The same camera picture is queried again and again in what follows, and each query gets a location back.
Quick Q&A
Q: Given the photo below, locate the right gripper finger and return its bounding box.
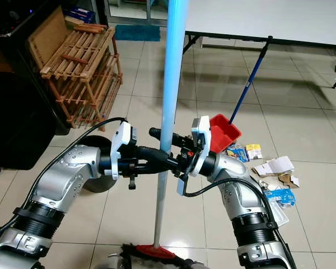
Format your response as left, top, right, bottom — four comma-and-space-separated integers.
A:
148, 128, 183, 145

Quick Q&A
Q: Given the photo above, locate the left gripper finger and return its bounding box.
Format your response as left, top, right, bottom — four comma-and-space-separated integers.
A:
137, 145, 179, 170

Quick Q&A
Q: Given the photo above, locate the red dustpan with blue handle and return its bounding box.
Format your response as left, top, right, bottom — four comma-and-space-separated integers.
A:
209, 36, 274, 154

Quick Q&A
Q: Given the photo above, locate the broom with red head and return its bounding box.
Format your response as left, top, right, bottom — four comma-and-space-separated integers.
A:
122, 0, 191, 269

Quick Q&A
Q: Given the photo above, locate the white foam tray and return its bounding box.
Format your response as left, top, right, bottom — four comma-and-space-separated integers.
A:
269, 201, 289, 228

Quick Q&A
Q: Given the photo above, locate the teal floor mat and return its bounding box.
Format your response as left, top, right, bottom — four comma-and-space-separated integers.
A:
115, 24, 160, 42

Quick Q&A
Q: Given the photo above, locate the black waste bin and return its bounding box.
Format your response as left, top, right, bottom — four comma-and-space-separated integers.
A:
78, 134, 118, 194

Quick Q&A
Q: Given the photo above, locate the yellow snack packet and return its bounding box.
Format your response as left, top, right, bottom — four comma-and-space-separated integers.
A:
246, 144, 264, 160

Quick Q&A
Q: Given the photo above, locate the wooden slatted shoe rack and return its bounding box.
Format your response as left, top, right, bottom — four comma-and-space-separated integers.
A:
41, 24, 124, 131

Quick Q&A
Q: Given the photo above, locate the white crumpled paper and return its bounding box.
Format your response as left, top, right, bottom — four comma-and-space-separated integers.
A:
253, 156, 296, 175

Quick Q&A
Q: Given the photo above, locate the brown cardboard scrap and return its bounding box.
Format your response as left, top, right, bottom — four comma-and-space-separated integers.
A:
277, 173, 300, 188

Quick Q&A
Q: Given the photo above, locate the black cabinet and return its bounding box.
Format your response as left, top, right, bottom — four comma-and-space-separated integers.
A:
0, 0, 73, 171

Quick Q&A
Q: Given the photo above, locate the blue box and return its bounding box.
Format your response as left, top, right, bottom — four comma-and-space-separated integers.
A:
63, 6, 96, 24

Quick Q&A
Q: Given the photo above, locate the brown cardboard sheet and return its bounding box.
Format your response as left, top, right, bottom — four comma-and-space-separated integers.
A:
27, 6, 65, 71

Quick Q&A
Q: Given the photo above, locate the white folding table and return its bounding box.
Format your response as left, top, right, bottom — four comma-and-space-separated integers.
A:
182, 0, 336, 90

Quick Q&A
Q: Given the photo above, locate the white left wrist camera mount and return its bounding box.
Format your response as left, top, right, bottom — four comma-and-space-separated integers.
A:
111, 120, 132, 181

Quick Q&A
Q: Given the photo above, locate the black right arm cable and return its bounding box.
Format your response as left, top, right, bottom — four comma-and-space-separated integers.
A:
180, 178, 275, 225

